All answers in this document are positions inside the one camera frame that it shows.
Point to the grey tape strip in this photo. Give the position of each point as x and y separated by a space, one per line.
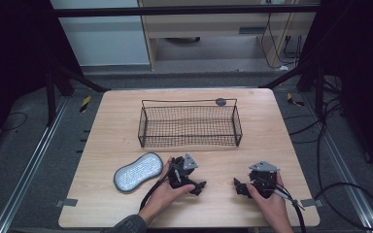
311 202
66 202

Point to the black horizontal bar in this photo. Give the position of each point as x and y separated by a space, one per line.
175 11

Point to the aluminium floor rail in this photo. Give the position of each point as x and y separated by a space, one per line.
343 168
29 168

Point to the person's left hand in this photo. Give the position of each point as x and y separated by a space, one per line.
163 197

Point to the black curtain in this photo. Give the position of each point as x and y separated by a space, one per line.
362 81
13 64

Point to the person's right hand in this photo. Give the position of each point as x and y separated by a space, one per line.
270 204

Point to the white cabinet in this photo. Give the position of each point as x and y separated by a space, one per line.
103 42

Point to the yellow black striped tape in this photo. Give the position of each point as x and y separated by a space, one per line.
293 100
85 104

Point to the grey round disc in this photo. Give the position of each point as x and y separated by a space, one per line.
220 102

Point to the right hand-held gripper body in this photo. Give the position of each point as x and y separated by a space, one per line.
264 179

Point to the silver oval scouring pad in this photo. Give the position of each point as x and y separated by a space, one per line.
138 172

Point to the black metal stand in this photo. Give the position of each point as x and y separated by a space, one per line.
51 97
319 90

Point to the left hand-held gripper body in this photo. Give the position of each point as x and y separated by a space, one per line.
183 173

